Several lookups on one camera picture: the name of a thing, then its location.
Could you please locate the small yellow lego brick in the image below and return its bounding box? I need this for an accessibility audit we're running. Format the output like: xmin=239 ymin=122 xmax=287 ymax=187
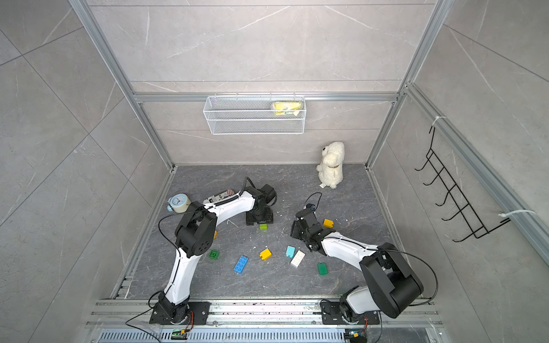
xmin=323 ymin=219 xmax=334 ymax=229

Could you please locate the cyan lego brick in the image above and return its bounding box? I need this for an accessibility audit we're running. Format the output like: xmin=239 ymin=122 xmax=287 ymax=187
xmin=285 ymin=246 xmax=295 ymax=259

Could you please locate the blue long lego brick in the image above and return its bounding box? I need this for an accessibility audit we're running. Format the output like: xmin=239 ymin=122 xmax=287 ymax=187
xmin=233 ymin=255 xmax=249 ymax=274

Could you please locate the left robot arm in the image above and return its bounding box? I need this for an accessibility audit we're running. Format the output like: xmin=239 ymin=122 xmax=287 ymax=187
xmin=150 ymin=177 xmax=277 ymax=325

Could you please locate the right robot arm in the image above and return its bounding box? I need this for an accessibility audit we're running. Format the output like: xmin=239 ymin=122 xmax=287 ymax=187
xmin=291 ymin=202 xmax=425 ymax=324

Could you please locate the white long lego brick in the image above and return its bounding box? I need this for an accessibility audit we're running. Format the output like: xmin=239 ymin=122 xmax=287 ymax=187
xmin=290 ymin=250 xmax=305 ymax=268

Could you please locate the yellow stepped lego brick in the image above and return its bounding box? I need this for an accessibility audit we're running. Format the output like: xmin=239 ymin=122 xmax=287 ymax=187
xmin=260 ymin=248 xmax=272 ymax=261

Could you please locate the green flat lego brick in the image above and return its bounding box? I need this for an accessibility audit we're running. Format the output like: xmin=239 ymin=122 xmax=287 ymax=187
xmin=317 ymin=262 xmax=328 ymax=275

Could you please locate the dark green lego brick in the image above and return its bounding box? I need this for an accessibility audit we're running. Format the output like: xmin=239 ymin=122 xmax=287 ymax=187
xmin=208 ymin=250 xmax=220 ymax=260

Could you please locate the small toy car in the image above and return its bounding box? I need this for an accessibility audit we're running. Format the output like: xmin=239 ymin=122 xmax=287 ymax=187
xmin=202 ymin=189 xmax=235 ymax=205

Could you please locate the white plush toy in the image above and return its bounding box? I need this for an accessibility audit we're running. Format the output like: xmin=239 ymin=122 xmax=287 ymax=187
xmin=316 ymin=141 xmax=345 ymax=189

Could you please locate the tape roll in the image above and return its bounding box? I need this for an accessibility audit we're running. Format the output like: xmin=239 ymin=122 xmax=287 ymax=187
xmin=167 ymin=194 xmax=191 ymax=214

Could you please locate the yellow sponge in basket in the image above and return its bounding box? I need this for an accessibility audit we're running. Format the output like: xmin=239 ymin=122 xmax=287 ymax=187
xmin=270 ymin=101 xmax=303 ymax=117

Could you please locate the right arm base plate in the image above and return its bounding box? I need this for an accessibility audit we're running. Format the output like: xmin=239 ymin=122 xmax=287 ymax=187
xmin=320 ymin=299 xmax=380 ymax=325

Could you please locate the white wire mesh basket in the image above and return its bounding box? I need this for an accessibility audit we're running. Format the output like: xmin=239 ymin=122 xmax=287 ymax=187
xmin=203 ymin=95 xmax=307 ymax=135

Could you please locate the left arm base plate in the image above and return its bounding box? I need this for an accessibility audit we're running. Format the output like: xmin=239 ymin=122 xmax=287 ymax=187
xmin=149 ymin=302 xmax=211 ymax=325

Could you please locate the black wire hook rack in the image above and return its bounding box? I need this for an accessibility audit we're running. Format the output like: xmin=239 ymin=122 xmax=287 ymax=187
xmin=415 ymin=127 xmax=511 ymax=243

